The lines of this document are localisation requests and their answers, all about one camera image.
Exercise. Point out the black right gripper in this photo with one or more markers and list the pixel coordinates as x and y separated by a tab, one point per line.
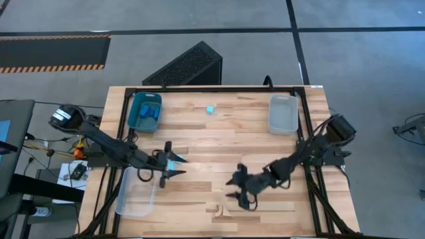
259	184

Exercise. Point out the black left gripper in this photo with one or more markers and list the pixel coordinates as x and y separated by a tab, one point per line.
161	161

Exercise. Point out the blue block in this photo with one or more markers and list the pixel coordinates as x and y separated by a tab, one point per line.
145	111
156	112

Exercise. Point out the mint green cube block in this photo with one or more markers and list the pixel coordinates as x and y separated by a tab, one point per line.
210	110

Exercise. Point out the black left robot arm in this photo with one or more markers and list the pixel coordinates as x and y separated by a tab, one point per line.
109	147

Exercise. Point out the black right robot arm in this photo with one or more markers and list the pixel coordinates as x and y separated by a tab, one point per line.
315	146

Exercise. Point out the teal plastic bin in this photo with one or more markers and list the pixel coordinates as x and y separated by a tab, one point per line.
146	126

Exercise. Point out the clear plastic bin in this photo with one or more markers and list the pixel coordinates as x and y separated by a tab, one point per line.
136	199

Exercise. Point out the white translucent plastic bin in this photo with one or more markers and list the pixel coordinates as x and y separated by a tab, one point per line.
282	116

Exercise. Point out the small black electronic device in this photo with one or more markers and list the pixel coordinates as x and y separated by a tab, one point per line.
78	171

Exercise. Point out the orange clamp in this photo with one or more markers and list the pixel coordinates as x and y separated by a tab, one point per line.
79	153

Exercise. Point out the black computer tower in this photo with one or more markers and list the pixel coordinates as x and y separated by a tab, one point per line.
186	66

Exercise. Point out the white paper sheet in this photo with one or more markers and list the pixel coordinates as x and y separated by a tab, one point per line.
63	182

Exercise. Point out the white label sticker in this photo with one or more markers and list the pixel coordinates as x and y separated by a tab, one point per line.
317	86

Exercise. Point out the dark grey side table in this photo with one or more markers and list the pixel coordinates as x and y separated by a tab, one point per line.
16	149

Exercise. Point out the black hazard-striped floor mat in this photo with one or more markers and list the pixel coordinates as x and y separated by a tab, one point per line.
53	53

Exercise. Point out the black aluminium table frame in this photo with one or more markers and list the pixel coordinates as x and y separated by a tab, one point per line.
216	89

